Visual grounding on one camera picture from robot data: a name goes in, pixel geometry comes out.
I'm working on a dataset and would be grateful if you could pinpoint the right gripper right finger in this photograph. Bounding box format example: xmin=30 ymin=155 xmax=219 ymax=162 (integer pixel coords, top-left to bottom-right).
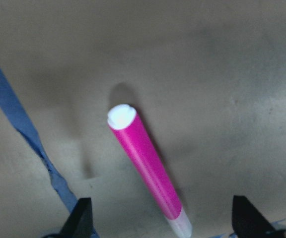
xmin=232 ymin=195 xmax=276 ymax=238

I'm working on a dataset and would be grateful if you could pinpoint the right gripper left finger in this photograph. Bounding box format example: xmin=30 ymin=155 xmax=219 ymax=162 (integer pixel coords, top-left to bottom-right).
xmin=58 ymin=197 xmax=93 ymax=238

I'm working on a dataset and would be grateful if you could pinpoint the pink pen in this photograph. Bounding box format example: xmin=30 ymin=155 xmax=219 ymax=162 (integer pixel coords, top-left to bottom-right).
xmin=107 ymin=104 xmax=192 ymax=238

